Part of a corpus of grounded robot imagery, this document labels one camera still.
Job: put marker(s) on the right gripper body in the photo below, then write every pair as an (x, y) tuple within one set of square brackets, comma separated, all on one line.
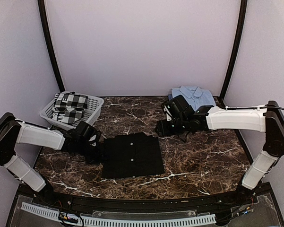
[(179, 126)]

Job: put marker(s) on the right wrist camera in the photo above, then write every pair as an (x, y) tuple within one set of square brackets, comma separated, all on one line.
[(177, 107)]

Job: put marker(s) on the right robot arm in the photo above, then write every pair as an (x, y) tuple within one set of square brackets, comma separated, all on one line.
[(267, 118)]

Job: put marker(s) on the left black frame post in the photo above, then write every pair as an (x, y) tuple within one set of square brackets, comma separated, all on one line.
[(49, 45)]

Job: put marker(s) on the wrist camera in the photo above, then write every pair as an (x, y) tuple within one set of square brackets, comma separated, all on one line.
[(177, 107), (87, 133)]

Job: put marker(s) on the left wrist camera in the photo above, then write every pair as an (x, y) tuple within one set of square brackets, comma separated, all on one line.
[(87, 133)]

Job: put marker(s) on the black white checkered shirt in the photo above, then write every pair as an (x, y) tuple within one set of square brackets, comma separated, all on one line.
[(69, 107)]

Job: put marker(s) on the white slotted cable duct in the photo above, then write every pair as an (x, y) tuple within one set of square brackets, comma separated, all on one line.
[(116, 220)]

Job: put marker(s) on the black long sleeve shirt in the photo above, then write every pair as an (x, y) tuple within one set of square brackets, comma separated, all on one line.
[(134, 155)]

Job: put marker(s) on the black front rail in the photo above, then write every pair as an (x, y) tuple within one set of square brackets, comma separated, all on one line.
[(83, 204)]

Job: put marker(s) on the light blue shirt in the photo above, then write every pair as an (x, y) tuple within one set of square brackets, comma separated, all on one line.
[(195, 96)]

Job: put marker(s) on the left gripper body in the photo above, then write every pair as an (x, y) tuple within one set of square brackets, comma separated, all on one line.
[(91, 154)]

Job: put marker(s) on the grey plastic basket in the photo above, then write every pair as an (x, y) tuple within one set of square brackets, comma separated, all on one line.
[(90, 116)]

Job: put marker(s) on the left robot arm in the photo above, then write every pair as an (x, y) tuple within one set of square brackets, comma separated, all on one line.
[(15, 131)]

